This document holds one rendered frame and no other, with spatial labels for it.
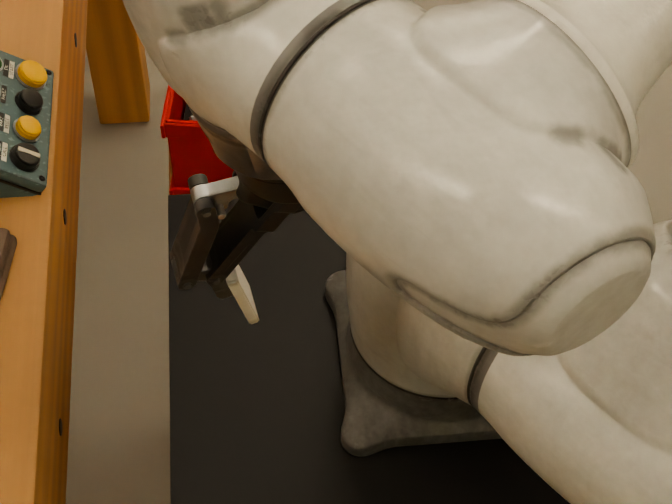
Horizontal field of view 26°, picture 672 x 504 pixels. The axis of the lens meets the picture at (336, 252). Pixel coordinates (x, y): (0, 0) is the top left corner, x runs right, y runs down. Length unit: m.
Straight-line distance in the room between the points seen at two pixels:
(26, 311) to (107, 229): 1.21
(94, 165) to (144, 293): 0.30
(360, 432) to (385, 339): 0.11
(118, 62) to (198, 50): 1.89
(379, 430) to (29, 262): 0.36
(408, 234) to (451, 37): 0.09
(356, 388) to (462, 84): 0.64
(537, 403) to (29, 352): 0.47
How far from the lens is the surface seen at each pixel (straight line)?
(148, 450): 2.25
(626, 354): 0.98
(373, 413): 1.20
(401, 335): 1.09
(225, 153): 0.78
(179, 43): 0.66
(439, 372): 1.08
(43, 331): 1.29
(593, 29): 0.65
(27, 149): 1.37
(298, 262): 1.32
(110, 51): 2.53
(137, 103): 2.62
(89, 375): 2.34
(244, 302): 0.97
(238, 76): 0.65
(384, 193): 0.60
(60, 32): 1.53
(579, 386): 1.00
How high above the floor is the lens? 1.94
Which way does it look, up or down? 53 degrees down
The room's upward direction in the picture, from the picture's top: straight up
